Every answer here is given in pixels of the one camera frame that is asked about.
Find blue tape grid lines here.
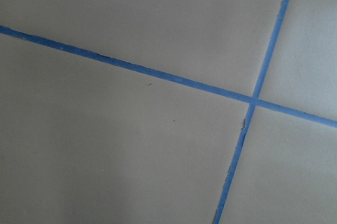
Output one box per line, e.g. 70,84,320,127
1,0,336,223

